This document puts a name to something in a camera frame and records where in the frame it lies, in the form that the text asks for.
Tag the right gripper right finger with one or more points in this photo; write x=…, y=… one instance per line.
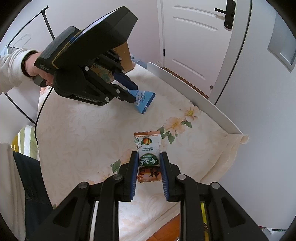
x=169, y=174

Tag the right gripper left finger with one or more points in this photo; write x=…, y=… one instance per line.
x=127, y=185

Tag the apricot snack packet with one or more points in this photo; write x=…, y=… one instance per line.
x=148, y=148

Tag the blue triangular snack packet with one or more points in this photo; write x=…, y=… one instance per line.
x=143, y=99

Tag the white sleeve left forearm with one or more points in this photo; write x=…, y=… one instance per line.
x=13, y=72

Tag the person's left hand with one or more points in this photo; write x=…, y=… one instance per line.
x=33, y=71

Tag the cardboard box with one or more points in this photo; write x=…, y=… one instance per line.
x=126, y=62

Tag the blue water jug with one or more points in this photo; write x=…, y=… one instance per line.
x=138, y=61

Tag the floral bed sheet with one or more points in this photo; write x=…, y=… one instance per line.
x=84, y=142

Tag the white bed footboard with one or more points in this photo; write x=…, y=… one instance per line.
x=195, y=97

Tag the green striped blanket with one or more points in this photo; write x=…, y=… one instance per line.
x=25, y=143

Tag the white door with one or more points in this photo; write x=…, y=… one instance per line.
x=197, y=46

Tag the white wardrobe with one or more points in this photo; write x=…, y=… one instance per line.
x=259, y=98

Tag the black door handle lock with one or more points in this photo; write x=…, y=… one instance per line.
x=229, y=14

